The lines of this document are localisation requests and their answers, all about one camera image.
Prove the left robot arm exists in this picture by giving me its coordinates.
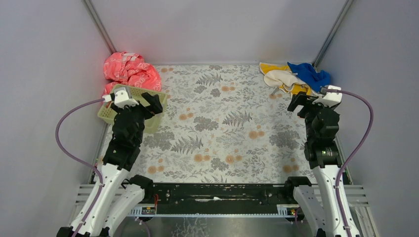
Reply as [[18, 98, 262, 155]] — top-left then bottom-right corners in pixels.
[[55, 90, 163, 237]]

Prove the cream towel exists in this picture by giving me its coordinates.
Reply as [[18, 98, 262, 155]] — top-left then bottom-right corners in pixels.
[[263, 70, 319, 96]]

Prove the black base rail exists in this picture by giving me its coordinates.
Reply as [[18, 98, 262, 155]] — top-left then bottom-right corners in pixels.
[[140, 183, 297, 215]]

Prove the green plastic basket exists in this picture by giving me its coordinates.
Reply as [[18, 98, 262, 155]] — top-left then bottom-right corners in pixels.
[[97, 84, 169, 134]]

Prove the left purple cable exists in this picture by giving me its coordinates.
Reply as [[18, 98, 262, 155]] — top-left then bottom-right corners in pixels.
[[55, 98, 105, 237]]

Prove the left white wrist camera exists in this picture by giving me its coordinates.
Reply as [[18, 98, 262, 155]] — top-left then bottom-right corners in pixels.
[[102, 86, 139, 108]]

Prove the yellow towel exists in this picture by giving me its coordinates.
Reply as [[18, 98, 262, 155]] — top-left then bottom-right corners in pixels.
[[259, 62, 297, 96]]

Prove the pink patterned cloth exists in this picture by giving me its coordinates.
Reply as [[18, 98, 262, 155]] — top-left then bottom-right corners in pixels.
[[103, 51, 162, 95]]

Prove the blue towel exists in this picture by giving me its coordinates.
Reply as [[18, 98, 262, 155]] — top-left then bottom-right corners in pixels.
[[287, 62, 331, 92]]

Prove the floral table mat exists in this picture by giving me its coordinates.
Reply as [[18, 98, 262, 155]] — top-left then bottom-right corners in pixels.
[[129, 65, 316, 183]]

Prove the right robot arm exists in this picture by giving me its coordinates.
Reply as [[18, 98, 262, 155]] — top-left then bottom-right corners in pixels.
[[286, 92, 361, 237]]

